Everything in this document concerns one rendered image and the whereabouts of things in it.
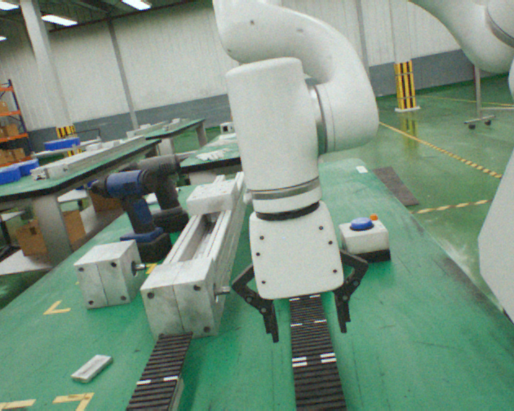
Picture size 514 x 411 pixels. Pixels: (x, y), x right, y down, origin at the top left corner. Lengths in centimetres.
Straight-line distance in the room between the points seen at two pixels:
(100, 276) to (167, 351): 31
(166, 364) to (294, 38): 43
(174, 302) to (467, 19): 68
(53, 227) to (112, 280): 231
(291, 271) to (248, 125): 17
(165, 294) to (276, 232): 26
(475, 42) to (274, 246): 56
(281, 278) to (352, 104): 21
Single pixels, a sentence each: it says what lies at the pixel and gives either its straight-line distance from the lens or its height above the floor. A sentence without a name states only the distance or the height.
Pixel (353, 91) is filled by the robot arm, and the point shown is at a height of 111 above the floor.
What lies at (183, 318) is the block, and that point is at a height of 82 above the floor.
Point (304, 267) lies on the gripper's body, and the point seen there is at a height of 93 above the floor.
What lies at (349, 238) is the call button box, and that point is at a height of 84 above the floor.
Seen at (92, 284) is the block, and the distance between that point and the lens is 91.
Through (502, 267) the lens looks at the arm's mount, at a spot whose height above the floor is 84.
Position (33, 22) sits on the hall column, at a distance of 1228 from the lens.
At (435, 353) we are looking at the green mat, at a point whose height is 78.
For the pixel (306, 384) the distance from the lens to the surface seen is 52.
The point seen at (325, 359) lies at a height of 81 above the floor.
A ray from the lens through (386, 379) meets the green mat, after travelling 57.
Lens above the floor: 113
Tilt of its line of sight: 14 degrees down
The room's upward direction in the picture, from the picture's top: 11 degrees counter-clockwise
